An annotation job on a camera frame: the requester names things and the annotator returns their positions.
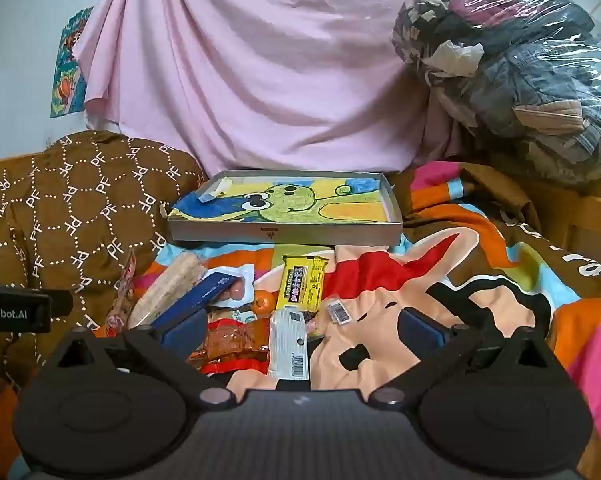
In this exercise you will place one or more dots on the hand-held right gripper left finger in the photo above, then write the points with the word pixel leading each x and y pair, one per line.
pixel 180 332

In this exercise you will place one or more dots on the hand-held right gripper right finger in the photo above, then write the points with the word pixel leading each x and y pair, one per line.
pixel 423 332

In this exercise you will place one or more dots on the dark blue stick packet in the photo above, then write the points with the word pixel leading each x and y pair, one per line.
pixel 205 295

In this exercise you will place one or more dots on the beige snack bar packet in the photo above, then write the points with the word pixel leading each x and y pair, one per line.
pixel 170 282

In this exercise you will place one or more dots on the red orange snack packet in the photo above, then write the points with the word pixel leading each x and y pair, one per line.
pixel 230 342

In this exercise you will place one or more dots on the clear barcode snack packet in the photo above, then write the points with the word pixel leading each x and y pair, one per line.
pixel 338 312

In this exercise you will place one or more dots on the small orange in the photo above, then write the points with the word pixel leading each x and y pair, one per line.
pixel 263 303

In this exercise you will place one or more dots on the silver white snack packet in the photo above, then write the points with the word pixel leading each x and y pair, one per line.
pixel 285 345

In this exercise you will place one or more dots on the yellow snack packet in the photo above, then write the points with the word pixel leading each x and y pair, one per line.
pixel 300 280

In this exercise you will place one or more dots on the grey cardboard box tray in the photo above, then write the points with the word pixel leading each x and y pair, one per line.
pixel 280 234

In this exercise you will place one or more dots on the red white snack packet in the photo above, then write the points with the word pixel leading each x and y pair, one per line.
pixel 118 305

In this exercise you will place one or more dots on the colourful cartoon blanket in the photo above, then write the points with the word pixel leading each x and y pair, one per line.
pixel 480 280

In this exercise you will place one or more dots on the brown patterned blanket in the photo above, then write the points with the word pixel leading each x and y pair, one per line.
pixel 70 200

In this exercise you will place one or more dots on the clear plastic bag of clothes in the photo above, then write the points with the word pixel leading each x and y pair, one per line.
pixel 520 60

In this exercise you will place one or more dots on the pink cloth sheet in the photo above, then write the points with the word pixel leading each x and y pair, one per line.
pixel 280 60

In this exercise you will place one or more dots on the wooden bed frame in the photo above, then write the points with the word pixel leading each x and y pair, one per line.
pixel 595 220

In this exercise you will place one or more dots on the colourful wall poster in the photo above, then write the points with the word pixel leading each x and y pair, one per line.
pixel 65 85

